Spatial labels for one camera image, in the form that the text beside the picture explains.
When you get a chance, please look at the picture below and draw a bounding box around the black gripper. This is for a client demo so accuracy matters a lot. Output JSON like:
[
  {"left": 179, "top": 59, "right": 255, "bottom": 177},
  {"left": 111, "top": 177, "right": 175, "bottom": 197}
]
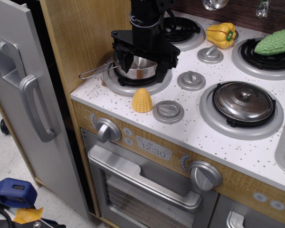
[{"left": 111, "top": 30, "right": 180, "bottom": 83}]

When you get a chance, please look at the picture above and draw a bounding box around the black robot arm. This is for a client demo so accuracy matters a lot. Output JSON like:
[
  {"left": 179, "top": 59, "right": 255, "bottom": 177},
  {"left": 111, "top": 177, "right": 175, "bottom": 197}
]
[{"left": 111, "top": 0, "right": 181, "bottom": 83}]

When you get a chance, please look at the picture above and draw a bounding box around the small steel pan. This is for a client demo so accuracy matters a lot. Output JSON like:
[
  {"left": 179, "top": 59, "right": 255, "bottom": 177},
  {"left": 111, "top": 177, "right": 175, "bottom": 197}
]
[{"left": 78, "top": 53, "right": 157, "bottom": 80}]

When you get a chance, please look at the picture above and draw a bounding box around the front left stove burner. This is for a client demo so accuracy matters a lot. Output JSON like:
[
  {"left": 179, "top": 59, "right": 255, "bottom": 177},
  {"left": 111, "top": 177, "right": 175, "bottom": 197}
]
[{"left": 102, "top": 63, "right": 172, "bottom": 97}]

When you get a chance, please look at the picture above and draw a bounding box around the stove burner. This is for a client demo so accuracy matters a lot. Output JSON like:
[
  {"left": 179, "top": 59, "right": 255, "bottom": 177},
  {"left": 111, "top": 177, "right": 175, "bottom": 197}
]
[
  {"left": 102, "top": 63, "right": 172, "bottom": 97},
  {"left": 163, "top": 17, "right": 206, "bottom": 52},
  {"left": 231, "top": 38, "right": 285, "bottom": 81},
  {"left": 199, "top": 81, "right": 284, "bottom": 140}
]

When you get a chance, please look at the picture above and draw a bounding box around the yellow toy corn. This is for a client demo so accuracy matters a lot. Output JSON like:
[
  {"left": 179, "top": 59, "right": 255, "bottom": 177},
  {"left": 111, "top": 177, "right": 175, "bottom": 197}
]
[{"left": 132, "top": 88, "right": 152, "bottom": 113}]

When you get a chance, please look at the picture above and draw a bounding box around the back left stove burner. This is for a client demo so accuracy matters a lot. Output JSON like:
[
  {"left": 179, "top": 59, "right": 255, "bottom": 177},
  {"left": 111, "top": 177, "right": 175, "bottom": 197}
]
[{"left": 163, "top": 17, "right": 206, "bottom": 52}]

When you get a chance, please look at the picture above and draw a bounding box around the front right stove burner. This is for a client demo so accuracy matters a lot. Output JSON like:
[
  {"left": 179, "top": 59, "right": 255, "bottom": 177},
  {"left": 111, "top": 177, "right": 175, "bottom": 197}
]
[{"left": 199, "top": 81, "right": 284, "bottom": 140}]

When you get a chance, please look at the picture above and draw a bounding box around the back right stove burner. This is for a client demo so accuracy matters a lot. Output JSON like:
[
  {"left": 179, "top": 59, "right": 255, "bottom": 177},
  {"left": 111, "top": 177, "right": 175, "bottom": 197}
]
[{"left": 231, "top": 38, "right": 285, "bottom": 81}]

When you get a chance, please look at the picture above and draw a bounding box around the grey top knob middle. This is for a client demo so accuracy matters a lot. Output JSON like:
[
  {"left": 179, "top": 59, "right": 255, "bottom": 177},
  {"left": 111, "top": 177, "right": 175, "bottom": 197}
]
[{"left": 177, "top": 71, "right": 206, "bottom": 91}]

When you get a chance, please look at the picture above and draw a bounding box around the grey knob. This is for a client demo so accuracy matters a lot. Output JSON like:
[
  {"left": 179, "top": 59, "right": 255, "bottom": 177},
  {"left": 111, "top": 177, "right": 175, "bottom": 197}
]
[
  {"left": 197, "top": 45, "right": 224, "bottom": 64},
  {"left": 177, "top": 71, "right": 206, "bottom": 91},
  {"left": 152, "top": 100, "right": 184, "bottom": 124}
]

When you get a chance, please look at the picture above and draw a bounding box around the grey top knob front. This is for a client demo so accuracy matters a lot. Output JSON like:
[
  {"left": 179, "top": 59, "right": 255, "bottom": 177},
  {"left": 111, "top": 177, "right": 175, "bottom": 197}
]
[{"left": 152, "top": 100, "right": 184, "bottom": 124}]

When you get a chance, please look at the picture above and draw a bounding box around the grey top knob back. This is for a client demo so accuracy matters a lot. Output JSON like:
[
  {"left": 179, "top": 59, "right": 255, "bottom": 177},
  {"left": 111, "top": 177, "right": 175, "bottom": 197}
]
[{"left": 197, "top": 45, "right": 224, "bottom": 64}]

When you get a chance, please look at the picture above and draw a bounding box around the left oven dial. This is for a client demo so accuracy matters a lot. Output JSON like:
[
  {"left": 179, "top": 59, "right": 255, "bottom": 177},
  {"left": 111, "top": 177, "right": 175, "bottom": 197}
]
[{"left": 95, "top": 118, "right": 121, "bottom": 143}]

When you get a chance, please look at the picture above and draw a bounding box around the oven dial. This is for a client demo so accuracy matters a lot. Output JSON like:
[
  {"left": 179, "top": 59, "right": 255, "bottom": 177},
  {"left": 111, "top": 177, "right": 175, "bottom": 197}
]
[
  {"left": 95, "top": 118, "right": 121, "bottom": 143},
  {"left": 189, "top": 161, "right": 223, "bottom": 191}
]

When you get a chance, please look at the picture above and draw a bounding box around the yellow toy bell pepper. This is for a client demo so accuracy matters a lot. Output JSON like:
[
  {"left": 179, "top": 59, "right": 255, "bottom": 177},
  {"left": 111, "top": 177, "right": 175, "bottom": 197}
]
[{"left": 206, "top": 22, "right": 237, "bottom": 49}]

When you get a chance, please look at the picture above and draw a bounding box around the silver toy faucet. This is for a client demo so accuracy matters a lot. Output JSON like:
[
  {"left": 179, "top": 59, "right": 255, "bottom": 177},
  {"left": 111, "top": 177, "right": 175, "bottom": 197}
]
[{"left": 202, "top": 0, "right": 229, "bottom": 11}]

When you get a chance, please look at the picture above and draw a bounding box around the oven clock display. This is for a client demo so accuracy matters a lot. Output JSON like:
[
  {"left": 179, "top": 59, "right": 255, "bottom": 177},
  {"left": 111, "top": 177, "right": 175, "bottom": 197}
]
[{"left": 136, "top": 136, "right": 172, "bottom": 161}]

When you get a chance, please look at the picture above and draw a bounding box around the steel pot lid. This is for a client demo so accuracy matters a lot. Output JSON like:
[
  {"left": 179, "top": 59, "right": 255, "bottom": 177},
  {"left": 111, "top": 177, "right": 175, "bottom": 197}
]
[{"left": 212, "top": 81, "right": 276, "bottom": 125}]

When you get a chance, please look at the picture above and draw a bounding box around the grey oven door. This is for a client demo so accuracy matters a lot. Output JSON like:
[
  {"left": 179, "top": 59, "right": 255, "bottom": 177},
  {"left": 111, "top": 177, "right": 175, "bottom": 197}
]
[{"left": 81, "top": 129, "right": 218, "bottom": 228}]

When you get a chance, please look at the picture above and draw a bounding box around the grey toy fridge door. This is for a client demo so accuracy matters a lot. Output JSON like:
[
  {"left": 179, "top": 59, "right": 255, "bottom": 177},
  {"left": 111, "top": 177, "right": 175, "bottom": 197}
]
[{"left": 0, "top": 0, "right": 90, "bottom": 219}]

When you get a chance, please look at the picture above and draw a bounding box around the right oven dial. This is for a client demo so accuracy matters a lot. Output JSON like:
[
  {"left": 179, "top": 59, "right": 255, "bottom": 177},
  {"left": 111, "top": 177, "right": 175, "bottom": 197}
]
[{"left": 189, "top": 161, "right": 223, "bottom": 191}]

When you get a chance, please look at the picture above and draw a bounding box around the green toy bitter gourd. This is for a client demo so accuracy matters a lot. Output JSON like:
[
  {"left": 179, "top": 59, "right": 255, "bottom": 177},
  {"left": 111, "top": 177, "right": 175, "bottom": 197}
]
[{"left": 254, "top": 29, "right": 285, "bottom": 56}]

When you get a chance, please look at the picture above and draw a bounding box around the black caster wheel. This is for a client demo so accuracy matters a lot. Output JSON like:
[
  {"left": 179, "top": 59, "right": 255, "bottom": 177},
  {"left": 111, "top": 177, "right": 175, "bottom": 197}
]
[{"left": 0, "top": 119, "right": 10, "bottom": 135}]

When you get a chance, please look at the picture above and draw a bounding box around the grey lower right door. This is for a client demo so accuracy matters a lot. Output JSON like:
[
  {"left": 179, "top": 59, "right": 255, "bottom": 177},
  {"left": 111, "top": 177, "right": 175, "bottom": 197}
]
[{"left": 209, "top": 195, "right": 285, "bottom": 228}]

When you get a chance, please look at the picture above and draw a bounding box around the blue clamp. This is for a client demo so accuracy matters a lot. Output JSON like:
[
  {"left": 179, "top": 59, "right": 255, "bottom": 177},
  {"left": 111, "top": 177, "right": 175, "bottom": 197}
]
[{"left": 0, "top": 178, "right": 38, "bottom": 208}]

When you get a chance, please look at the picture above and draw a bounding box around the yellow tape piece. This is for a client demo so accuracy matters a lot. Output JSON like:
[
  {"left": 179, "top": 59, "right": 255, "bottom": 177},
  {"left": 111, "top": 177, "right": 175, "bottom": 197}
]
[{"left": 12, "top": 207, "right": 44, "bottom": 224}]

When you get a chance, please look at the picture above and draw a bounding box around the grey fridge door handle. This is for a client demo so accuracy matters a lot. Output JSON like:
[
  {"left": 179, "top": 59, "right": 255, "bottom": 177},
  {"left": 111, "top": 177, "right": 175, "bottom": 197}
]
[{"left": 19, "top": 75, "right": 56, "bottom": 143}]

